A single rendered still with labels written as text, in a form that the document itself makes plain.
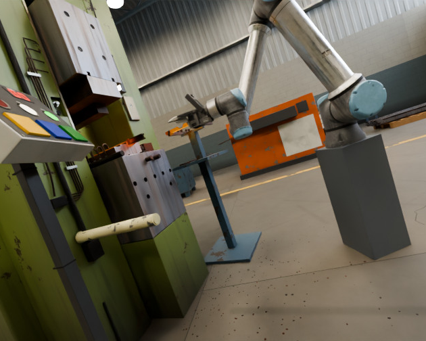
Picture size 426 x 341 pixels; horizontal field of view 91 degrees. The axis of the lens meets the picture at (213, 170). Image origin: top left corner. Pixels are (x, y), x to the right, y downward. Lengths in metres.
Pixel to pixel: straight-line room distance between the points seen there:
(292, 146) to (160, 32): 7.56
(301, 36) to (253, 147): 3.62
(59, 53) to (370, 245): 1.82
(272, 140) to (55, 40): 3.89
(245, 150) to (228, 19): 6.21
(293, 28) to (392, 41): 9.00
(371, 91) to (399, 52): 8.96
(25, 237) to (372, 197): 1.67
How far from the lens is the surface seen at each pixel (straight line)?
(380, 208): 1.36
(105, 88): 1.38
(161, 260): 1.23
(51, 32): 1.46
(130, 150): 1.29
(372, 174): 1.31
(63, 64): 1.38
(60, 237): 0.85
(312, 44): 1.11
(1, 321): 1.60
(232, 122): 0.97
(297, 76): 8.97
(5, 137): 0.68
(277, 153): 4.60
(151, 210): 1.19
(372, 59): 9.71
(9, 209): 1.36
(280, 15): 1.14
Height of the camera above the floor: 0.79
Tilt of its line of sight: 5 degrees down
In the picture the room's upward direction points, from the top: 19 degrees counter-clockwise
